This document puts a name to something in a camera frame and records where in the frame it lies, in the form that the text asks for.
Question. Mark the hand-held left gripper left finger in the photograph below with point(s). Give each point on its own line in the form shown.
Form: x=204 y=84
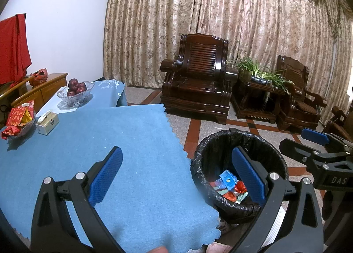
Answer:
x=106 y=175

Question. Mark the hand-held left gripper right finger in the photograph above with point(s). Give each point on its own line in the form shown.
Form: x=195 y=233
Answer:
x=248 y=178

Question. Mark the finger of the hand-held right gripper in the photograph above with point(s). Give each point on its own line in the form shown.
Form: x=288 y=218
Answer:
x=297 y=150
x=315 y=135

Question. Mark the light blue packet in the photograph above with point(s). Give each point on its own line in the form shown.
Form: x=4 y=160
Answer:
x=227 y=180

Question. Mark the orange mesh bag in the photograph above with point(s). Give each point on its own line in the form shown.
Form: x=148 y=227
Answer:
x=230 y=197

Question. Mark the black bag lined trash bin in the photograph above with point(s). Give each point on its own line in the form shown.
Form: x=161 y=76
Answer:
x=209 y=153

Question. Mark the dark wooden armchair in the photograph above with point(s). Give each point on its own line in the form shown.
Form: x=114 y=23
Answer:
x=340 y=126
x=292 y=71
x=198 y=90

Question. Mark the brown seat cushion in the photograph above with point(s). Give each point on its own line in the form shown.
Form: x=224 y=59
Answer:
x=306 y=107

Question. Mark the dark wooden side table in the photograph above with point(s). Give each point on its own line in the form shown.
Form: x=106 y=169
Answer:
x=251 y=101

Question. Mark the beige tissue box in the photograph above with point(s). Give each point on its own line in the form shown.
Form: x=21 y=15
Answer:
x=48 y=126

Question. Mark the glass fruit bowl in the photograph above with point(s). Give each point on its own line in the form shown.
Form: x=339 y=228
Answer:
x=74 y=100

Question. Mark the pale blue tablecloth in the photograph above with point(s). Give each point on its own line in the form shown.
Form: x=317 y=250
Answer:
x=107 y=93

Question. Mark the glass snack dish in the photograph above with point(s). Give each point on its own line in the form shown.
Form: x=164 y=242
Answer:
x=26 y=129

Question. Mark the heap of red apples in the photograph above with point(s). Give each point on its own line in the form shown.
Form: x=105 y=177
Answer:
x=74 y=84

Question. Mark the potted green plant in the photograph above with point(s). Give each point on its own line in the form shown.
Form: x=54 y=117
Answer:
x=248 y=65

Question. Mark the yellow snack packet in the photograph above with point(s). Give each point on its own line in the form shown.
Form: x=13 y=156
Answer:
x=27 y=115

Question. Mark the light wooden cabinet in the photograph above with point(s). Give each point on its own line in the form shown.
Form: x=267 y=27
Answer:
x=52 y=90

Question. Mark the crumpled red snack wrapper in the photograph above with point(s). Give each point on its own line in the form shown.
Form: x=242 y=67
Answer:
x=9 y=131

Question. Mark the red white label packet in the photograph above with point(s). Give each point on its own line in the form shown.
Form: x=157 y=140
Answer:
x=27 y=104

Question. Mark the red patterned snack packet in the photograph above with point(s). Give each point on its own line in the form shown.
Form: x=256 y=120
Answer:
x=16 y=116

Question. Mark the curved wooden chair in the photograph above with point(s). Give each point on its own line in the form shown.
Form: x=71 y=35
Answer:
x=26 y=96

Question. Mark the red cloth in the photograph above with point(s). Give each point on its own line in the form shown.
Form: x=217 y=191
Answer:
x=13 y=49

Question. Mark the beige patterned curtain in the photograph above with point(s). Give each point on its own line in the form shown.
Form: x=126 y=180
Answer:
x=193 y=7

